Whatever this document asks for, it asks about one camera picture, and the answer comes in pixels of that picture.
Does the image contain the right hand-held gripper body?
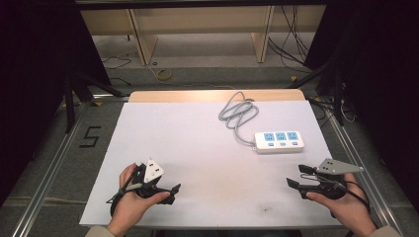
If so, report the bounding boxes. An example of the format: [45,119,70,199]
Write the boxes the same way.
[296,158,365,200]

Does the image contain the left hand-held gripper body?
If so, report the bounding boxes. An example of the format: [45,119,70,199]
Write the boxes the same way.
[131,158,176,199]

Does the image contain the person's left hand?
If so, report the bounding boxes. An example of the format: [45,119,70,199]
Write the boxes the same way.
[107,163,171,232]

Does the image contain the person's right hand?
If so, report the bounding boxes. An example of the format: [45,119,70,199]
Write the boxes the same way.
[305,180,377,236]

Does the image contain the white power strip blue sockets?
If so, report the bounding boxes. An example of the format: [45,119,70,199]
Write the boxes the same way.
[252,130,305,155]

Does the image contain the black metal stand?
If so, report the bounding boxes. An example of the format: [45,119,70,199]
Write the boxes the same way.
[63,69,130,134]
[289,61,346,127]

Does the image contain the black curtain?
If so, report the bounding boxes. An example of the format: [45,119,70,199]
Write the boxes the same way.
[303,0,419,213]
[0,0,112,206]

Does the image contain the light wooden desk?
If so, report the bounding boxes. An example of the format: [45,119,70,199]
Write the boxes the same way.
[79,4,328,67]

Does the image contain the aluminium floor rail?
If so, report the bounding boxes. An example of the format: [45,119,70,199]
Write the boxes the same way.
[12,101,91,237]
[325,104,405,237]

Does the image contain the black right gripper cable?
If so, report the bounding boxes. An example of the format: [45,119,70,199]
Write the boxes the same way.
[330,177,372,219]

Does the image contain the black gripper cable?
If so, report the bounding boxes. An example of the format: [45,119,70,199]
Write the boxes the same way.
[105,163,146,217]
[330,177,372,219]

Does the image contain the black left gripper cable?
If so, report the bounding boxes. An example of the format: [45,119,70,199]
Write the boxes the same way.
[105,163,146,217]

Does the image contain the black floor cables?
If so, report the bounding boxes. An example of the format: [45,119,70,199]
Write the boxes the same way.
[307,97,335,129]

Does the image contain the grey power strip cable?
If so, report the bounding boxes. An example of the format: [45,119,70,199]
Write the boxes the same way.
[217,91,260,147]

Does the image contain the thin black floor cable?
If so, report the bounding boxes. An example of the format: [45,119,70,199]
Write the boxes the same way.
[109,76,132,88]
[101,54,132,70]

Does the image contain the yellow cable coil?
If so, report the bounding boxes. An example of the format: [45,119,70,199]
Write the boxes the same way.
[155,67,173,82]

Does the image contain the bundle of black cables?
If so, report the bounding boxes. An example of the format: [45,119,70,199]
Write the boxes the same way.
[267,4,318,73]

